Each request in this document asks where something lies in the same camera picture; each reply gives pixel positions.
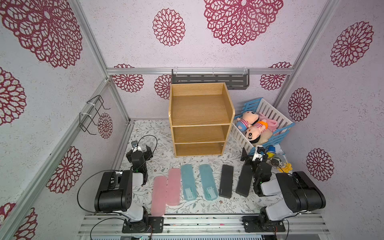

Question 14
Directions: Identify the plush doll orange black hair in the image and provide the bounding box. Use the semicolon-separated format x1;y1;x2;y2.
245;121;268;144

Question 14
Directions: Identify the grey metal wall shelf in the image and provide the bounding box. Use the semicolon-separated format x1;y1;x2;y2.
172;69;250;90

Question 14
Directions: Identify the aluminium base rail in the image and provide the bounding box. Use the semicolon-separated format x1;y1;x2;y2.
75;213;331;240

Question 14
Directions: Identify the teal pencil case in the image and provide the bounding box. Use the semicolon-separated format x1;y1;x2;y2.
199;164;219;201
181;164;198;202

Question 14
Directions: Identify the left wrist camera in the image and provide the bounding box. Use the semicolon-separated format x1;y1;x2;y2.
131;141;142;152

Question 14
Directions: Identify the black wire wall rack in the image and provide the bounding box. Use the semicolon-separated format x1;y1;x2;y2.
79;95;110;136

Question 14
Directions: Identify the blue white toy crib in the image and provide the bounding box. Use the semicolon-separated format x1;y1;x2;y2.
230;98;295;154

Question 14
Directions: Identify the pink pencil case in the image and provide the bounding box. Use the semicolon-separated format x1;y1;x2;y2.
166;168;181;206
151;176;168;217

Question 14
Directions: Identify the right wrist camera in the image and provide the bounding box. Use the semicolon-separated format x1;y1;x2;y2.
252;145;265;162

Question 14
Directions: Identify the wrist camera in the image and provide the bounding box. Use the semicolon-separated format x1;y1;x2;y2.
131;141;142;152
252;145;265;162

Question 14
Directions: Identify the black pencil case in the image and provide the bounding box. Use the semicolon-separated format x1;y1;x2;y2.
219;165;234;199
236;164;253;197

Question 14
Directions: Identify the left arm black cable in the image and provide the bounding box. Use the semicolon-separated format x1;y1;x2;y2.
76;134;159;214

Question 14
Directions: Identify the pile of small toys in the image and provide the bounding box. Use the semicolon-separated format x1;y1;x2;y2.
267;146;293;173

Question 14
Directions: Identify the plush doll blue striped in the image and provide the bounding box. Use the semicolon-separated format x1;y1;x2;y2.
236;111;260;132

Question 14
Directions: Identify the wooden three-tier shelf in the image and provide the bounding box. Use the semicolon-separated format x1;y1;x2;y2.
169;83;235;157

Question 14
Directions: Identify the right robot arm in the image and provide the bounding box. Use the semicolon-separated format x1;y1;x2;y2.
236;147;326;234

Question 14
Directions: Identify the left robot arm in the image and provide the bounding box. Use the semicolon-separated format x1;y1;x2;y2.
94;146;164;234

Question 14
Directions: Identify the pink plush rabbit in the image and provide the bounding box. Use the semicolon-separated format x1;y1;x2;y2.
259;113;279;132

